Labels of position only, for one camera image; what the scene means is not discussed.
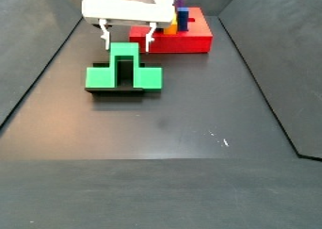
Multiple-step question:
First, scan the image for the red base board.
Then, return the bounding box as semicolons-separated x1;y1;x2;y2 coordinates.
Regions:
128;7;212;54

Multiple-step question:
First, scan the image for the yellow long bar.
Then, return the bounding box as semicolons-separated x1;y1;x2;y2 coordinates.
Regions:
163;15;178;35

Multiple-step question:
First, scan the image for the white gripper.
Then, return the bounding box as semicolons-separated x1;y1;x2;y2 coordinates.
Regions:
81;0;175;53

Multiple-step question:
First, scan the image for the green stepped block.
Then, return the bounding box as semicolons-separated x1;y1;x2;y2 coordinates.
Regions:
84;42;161;93

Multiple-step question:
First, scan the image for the left blue post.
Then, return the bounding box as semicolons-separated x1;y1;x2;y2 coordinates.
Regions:
178;8;188;31

